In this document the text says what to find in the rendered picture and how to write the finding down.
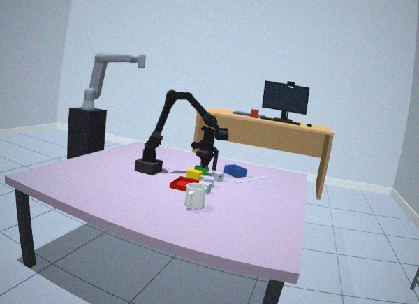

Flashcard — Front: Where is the white mug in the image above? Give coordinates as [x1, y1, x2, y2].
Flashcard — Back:
[185, 183, 206, 209]

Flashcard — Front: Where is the red tray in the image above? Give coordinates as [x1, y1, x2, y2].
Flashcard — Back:
[169, 176, 199, 191]

